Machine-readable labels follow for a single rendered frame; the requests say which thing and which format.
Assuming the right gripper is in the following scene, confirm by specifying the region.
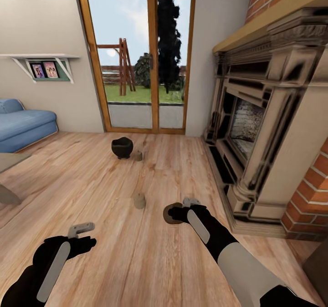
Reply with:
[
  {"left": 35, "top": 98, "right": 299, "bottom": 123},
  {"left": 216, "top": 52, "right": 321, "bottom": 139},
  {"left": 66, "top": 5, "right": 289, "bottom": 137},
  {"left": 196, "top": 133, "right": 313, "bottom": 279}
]
[{"left": 168, "top": 207, "right": 188, "bottom": 223}]

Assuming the pillar candle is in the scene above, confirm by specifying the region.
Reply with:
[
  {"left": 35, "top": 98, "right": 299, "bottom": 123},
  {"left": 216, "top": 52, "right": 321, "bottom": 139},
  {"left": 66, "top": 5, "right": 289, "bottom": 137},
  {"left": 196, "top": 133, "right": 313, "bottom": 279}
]
[
  {"left": 135, "top": 151, "right": 143, "bottom": 161},
  {"left": 134, "top": 192, "right": 145, "bottom": 209},
  {"left": 163, "top": 202, "right": 184, "bottom": 225}
]

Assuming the cauldron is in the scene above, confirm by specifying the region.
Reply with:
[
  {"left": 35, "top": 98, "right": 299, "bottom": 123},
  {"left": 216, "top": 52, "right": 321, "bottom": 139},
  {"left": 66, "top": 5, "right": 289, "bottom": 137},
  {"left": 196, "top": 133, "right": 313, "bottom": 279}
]
[{"left": 112, "top": 137, "right": 133, "bottom": 160}]

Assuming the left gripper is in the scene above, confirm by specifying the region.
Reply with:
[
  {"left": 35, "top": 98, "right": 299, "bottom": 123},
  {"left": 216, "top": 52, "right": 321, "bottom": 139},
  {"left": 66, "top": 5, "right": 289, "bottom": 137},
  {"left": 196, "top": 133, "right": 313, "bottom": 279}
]
[{"left": 68, "top": 236, "right": 97, "bottom": 260}]

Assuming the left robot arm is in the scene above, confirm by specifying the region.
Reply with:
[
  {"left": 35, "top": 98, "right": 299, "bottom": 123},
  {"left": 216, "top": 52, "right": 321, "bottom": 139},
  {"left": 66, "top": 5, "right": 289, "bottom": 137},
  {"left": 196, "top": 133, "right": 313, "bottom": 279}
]
[{"left": 0, "top": 222, "right": 97, "bottom": 307}]

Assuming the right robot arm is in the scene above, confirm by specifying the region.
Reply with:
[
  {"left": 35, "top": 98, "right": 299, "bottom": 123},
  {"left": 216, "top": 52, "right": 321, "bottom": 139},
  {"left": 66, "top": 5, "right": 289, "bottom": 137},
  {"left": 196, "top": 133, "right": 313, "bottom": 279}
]
[{"left": 168, "top": 197, "right": 320, "bottom": 307}]

